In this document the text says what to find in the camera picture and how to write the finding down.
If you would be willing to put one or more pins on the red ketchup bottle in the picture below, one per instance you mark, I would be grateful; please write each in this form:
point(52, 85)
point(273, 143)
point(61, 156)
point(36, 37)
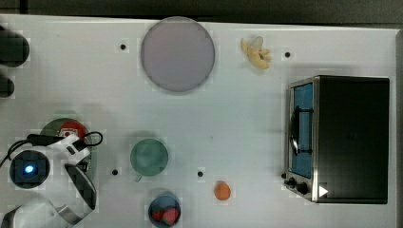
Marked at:
point(72, 128)

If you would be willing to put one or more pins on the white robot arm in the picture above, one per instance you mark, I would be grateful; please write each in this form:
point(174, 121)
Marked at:
point(64, 193)

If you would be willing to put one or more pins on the green strainer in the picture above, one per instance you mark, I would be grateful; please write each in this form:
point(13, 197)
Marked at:
point(51, 129)

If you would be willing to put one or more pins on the grey round plate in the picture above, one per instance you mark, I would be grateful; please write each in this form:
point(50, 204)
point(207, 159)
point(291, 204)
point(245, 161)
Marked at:
point(178, 54)

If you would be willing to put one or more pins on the green cup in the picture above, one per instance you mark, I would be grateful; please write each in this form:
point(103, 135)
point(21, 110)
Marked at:
point(148, 157)

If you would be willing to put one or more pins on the orange fruit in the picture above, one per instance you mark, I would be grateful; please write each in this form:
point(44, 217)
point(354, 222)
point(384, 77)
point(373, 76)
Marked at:
point(222, 191)

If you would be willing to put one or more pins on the peeled toy banana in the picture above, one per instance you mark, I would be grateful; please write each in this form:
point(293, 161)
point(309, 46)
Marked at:
point(256, 55)

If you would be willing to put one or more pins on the blue cup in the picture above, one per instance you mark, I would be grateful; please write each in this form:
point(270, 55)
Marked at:
point(163, 201)

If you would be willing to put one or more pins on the toy strawberry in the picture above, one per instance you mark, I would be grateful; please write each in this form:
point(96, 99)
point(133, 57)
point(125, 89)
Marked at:
point(167, 216)

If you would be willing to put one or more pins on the black toaster oven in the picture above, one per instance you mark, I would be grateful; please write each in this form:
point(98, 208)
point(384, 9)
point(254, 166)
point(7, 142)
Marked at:
point(338, 139)

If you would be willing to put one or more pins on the black cylinder holder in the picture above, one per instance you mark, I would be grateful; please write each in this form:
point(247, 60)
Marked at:
point(14, 48)
point(6, 87)

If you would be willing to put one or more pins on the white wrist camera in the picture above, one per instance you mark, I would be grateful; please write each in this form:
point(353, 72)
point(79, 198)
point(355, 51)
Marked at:
point(71, 150)

